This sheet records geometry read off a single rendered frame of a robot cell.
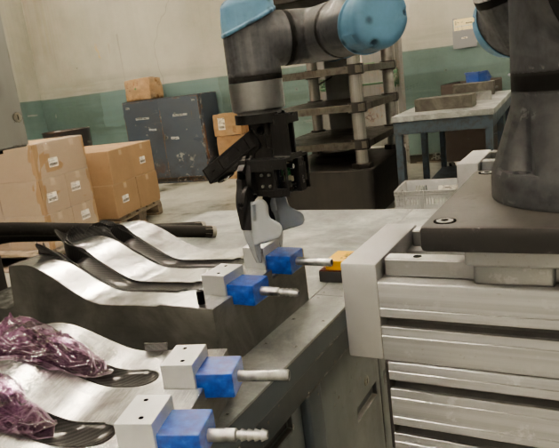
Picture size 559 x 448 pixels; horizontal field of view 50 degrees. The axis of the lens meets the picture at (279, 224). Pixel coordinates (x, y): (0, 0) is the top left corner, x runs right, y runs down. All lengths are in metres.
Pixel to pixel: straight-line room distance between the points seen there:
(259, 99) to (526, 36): 0.42
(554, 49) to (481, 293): 0.19
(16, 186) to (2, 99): 3.21
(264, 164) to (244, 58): 0.14
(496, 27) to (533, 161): 0.61
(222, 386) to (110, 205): 4.94
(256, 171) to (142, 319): 0.25
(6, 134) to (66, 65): 8.10
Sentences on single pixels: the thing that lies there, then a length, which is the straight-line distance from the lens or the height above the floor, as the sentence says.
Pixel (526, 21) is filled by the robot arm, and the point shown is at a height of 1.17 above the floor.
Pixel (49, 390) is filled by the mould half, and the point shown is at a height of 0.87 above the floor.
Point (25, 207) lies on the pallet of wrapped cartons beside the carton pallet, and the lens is 4.83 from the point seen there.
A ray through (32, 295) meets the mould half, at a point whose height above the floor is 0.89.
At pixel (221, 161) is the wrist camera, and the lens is 0.89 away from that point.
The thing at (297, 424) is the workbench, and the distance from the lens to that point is 0.99.
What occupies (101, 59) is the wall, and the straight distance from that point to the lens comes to 9.28.
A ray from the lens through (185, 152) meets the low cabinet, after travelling 7.99.
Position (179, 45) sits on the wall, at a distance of 8.50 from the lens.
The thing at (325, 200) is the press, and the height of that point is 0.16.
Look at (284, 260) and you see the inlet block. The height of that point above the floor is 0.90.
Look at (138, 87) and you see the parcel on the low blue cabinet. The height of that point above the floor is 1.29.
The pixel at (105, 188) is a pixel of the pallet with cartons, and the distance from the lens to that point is 5.54.
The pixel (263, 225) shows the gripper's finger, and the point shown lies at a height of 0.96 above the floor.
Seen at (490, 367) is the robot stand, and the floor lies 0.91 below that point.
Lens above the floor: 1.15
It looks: 13 degrees down
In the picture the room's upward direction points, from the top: 7 degrees counter-clockwise
